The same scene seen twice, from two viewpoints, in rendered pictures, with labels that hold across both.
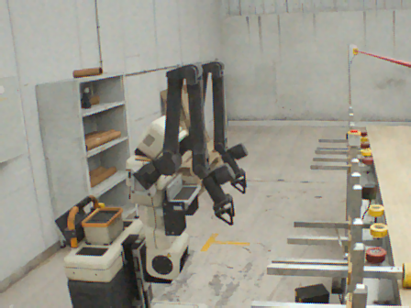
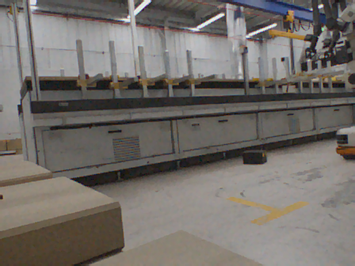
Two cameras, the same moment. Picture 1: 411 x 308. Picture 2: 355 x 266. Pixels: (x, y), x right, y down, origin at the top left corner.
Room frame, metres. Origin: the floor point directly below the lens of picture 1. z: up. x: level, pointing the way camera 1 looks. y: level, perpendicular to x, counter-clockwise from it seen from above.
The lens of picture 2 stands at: (5.10, 0.54, 0.48)
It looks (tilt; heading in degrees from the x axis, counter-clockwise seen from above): 3 degrees down; 220
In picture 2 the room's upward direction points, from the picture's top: 5 degrees counter-clockwise
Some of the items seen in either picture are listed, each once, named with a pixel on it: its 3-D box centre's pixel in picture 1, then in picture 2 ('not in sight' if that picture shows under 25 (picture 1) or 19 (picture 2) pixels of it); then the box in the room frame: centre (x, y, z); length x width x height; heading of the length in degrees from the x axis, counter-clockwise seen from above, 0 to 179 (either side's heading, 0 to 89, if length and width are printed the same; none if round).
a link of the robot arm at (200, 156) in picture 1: (197, 120); (335, 19); (1.77, 0.05, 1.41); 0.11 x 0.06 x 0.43; 169
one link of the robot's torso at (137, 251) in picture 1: (164, 258); not in sight; (2.10, 0.28, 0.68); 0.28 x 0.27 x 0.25; 168
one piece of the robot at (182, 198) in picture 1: (179, 203); (347, 52); (2.02, 0.17, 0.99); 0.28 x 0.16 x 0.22; 168
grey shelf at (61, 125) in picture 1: (91, 157); not in sight; (4.21, 1.17, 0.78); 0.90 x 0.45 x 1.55; 163
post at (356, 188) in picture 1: (354, 243); (288, 76); (1.58, -0.53, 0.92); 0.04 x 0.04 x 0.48; 73
